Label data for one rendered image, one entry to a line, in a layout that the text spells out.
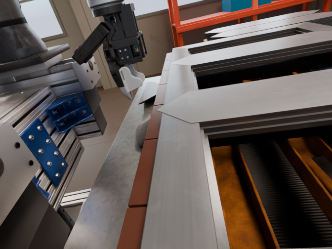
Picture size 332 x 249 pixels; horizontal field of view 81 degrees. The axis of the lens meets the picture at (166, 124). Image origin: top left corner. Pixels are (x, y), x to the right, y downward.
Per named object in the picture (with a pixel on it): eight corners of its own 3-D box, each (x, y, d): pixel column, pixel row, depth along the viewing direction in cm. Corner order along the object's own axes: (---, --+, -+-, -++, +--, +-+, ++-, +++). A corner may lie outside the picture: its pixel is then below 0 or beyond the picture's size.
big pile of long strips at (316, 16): (313, 17, 142) (315, 8, 139) (354, 22, 109) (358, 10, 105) (203, 39, 155) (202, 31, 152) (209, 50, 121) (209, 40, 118)
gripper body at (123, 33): (143, 64, 43) (127, 1, 37) (107, 71, 44) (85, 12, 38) (148, 56, 49) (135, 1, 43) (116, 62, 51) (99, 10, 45)
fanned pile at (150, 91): (169, 79, 125) (168, 73, 123) (165, 107, 92) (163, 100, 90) (150, 82, 127) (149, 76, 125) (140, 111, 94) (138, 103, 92)
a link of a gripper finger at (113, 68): (122, 89, 46) (109, 50, 41) (116, 90, 46) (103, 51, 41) (127, 81, 50) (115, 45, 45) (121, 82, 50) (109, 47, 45)
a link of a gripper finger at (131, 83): (146, 102, 49) (136, 65, 44) (124, 105, 50) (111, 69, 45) (148, 96, 51) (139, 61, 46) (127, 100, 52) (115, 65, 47)
